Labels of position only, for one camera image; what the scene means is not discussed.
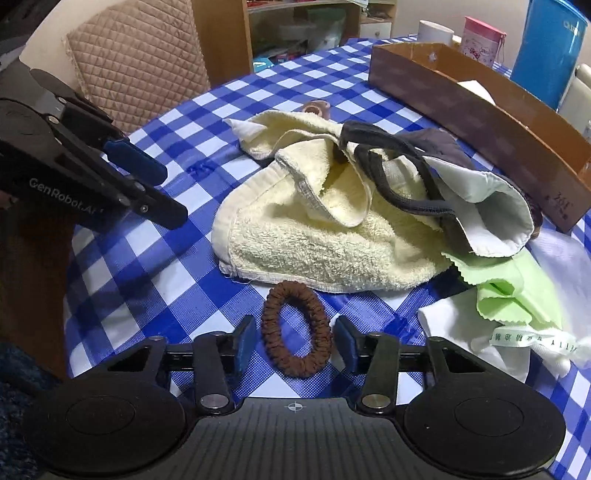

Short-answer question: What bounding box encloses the wooden shelf cabinet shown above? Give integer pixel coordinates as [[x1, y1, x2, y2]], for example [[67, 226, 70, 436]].
[[191, 0, 398, 86]]

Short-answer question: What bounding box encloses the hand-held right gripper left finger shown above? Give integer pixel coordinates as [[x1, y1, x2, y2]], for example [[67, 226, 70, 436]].
[[107, 315, 257, 414]]

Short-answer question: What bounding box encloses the white thin cloth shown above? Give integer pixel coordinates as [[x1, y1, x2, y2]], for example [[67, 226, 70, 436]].
[[526, 228, 591, 326]]

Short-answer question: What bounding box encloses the blue thermos jug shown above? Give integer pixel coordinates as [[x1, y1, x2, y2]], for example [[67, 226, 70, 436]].
[[510, 0, 589, 112]]

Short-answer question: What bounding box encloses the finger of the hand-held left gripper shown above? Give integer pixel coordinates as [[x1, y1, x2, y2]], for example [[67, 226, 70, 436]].
[[30, 68, 168, 185], [46, 115, 188, 230]]

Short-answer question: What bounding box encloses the white mug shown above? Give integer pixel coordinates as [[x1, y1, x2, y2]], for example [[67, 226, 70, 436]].
[[418, 20, 455, 47]]

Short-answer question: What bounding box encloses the brown hair scrunchie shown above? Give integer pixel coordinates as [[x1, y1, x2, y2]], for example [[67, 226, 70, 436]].
[[261, 281, 332, 379]]

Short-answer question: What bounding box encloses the light green cloth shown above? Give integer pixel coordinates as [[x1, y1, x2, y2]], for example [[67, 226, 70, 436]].
[[441, 251, 564, 330]]

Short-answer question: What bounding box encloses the white labelled cloth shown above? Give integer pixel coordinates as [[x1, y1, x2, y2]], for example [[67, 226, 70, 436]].
[[418, 295, 591, 384]]

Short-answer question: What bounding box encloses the pink cartoon cup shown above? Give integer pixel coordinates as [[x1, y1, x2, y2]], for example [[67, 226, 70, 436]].
[[462, 16, 506, 65]]

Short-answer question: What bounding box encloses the blue white checkered tablecloth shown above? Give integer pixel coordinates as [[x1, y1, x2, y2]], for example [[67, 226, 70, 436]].
[[65, 37, 591, 480]]

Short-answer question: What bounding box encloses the beige quilted chair cover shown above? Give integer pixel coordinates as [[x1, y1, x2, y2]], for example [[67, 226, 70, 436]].
[[65, 0, 211, 134]]

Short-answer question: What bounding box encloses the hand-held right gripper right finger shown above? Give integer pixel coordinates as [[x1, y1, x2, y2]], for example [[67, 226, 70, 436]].
[[333, 315, 483, 414]]

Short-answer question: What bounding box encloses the dark grey cloth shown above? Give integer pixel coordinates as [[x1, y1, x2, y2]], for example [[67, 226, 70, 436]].
[[333, 121, 546, 254]]

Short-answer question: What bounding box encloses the white paper sheet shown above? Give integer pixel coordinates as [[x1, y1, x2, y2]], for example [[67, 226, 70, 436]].
[[457, 79, 495, 101]]

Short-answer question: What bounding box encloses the brown cardboard box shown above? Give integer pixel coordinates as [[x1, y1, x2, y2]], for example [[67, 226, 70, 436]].
[[369, 42, 591, 234]]

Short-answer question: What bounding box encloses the pale yellow towel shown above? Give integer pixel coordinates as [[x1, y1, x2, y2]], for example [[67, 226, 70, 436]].
[[212, 110, 455, 294]]

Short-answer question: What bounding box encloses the white thermos bottle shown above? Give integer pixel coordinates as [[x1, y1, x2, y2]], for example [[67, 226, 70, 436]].
[[556, 62, 591, 125]]

